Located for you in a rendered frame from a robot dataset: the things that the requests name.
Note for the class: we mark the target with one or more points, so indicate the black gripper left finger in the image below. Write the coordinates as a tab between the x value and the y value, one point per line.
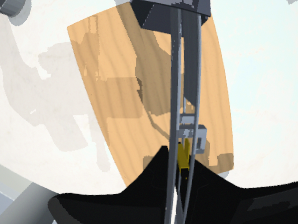
143	202

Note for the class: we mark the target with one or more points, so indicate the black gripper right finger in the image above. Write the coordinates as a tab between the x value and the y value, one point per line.
214	200

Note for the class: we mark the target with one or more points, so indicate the light wooden board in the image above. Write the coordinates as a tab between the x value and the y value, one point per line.
126	72

